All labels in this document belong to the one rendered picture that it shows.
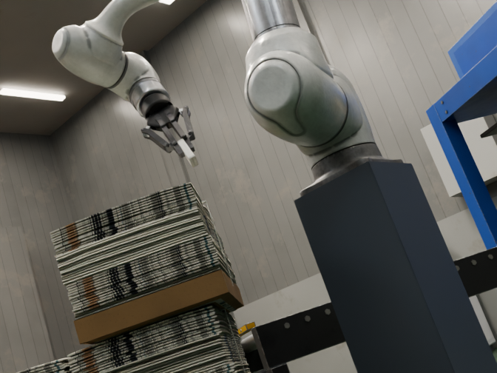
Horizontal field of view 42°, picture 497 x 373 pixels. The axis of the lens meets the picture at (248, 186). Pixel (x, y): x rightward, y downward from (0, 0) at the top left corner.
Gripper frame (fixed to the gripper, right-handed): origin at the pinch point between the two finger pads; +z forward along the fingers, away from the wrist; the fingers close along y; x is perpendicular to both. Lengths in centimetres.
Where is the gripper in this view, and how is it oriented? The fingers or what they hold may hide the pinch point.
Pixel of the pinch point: (187, 152)
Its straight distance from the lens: 148.0
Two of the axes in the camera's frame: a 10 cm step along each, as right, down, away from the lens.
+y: -8.6, 4.9, -1.6
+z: 4.6, 6.1, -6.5
